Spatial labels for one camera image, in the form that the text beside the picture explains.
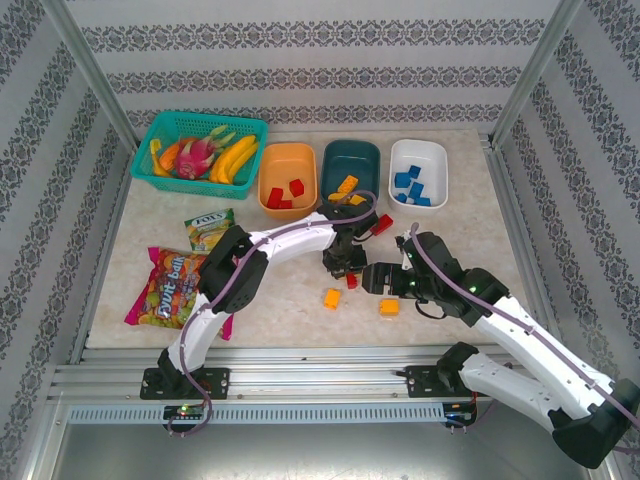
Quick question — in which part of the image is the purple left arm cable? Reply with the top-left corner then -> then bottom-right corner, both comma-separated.
167,189 -> 379,439

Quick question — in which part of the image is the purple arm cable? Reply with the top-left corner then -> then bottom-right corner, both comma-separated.
408,223 -> 640,454
167,189 -> 379,439

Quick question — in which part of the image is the aluminium frame post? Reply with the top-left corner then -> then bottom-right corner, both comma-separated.
489,0 -> 584,146
39,0 -> 141,149

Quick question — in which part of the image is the dark teal plastic container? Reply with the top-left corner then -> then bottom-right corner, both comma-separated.
319,139 -> 382,211

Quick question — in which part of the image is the pink toy dragon fruit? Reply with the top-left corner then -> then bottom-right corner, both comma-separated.
172,124 -> 237,180

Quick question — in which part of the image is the small green candy bag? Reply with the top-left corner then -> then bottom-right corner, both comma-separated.
183,208 -> 236,254

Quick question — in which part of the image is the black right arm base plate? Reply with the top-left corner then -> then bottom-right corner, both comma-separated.
405,364 -> 499,399

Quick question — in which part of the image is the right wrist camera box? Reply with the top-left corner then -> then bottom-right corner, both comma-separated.
394,233 -> 416,261

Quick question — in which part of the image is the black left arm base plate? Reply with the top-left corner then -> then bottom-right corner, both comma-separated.
139,367 -> 231,401

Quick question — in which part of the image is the aluminium side rail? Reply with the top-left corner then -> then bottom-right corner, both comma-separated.
484,142 -> 569,361
67,144 -> 139,364

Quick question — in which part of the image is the teal plastic mesh basket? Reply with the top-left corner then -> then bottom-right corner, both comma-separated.
129,110 -> 270,201

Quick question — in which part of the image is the right aluminium side rail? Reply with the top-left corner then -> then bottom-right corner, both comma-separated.
484,142 -> 569,361

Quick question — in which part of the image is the white plastic container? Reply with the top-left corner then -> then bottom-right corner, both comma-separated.
388,138 -> 449,215

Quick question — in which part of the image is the orange plastic container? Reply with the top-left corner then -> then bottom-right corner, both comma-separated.
257,142 -> 319,220

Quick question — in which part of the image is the white slotted cable duct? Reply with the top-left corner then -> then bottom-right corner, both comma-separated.
67,403 -> 446,425

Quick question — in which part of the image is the left aluminium frame post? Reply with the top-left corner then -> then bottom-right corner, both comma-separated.
39,0 -> 141,149

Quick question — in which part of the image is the right aluminium frame post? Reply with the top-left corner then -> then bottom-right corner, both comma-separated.
489,0 -> 584,146

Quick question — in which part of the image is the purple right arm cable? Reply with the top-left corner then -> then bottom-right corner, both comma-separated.
408,223 -> 640,454

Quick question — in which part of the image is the orange toy fruit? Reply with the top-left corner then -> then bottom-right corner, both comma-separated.
158,142 -> 181,170

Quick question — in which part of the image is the yellow toy banana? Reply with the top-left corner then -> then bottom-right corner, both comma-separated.
224,142 -> 261,186
208,134 -> 257,184

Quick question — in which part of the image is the aluminium mounting rail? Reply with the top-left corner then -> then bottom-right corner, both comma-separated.
47,344 -> 596,401

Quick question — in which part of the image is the small circuit board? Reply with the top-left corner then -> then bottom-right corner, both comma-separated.
163,404 -> 206,420
446,403 -> 479,426

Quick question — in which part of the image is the left aluminium side rail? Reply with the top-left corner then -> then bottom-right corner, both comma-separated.
67,144 -> 139,364

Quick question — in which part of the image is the left small circuit board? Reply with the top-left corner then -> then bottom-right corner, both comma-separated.
163,404 -> 206,420

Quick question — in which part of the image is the large colourful fruit candy bag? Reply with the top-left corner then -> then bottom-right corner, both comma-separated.
123,246 -> 236,341

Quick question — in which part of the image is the right small circuit board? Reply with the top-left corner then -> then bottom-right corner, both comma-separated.
446,403 -> 479,426

